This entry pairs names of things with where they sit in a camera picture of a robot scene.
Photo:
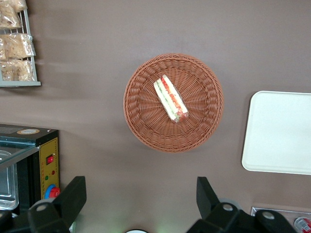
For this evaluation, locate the stainless steel pan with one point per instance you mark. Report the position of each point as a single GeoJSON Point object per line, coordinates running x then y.
{"type": "Point", "coordinates": [7, 189]}
{"type": "Point", "coordinates": [3, 157]}

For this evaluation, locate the triangle sandwich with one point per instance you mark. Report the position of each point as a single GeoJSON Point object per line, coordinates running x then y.
{"type": "Point", "coordinates": [170, 97]}

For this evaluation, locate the clear bag of crackers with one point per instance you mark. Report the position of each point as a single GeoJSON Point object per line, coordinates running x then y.
{"type": "Point", "coordinates": [17, 70]}
{"type": "Point", "coordinates": [17, 46]}
{"type": "Point", "coordinates": [14, 4]}
{"type": "Point", "coordinates": [9, 19]}

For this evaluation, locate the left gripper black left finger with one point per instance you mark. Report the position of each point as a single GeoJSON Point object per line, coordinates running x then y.
{"type": "Point", "coordinates": [71, 196]}

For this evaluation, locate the round brown wicker basket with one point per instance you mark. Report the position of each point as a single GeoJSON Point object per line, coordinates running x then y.
{"type": "Point", "coordinates": [145, 126]}

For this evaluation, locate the cream plastic tray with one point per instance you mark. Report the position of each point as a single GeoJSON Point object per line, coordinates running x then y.
{"type": "Point", "coordinates": [279, 133]}

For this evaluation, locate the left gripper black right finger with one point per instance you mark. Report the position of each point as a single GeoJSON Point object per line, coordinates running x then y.
{"type": "Point", "coordinates": [206, 196]}

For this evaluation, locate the black food warmer yellow panel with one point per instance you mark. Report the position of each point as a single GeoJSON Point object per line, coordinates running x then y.
{"type": "Point", "coordinates": [48, 150]}

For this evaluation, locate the clear acrylic bottle rack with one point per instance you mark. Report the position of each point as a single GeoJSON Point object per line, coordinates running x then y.
{"type": "Point", "coordinates": [301, 212]}

